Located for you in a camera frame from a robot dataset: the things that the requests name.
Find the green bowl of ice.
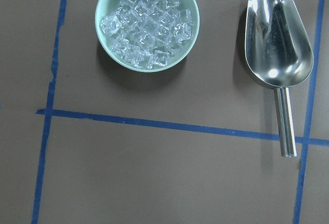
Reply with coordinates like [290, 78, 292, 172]
[95, 0, 200, 72]

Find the steel ice scoop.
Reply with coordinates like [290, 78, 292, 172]
[244, 0, 314, 158]

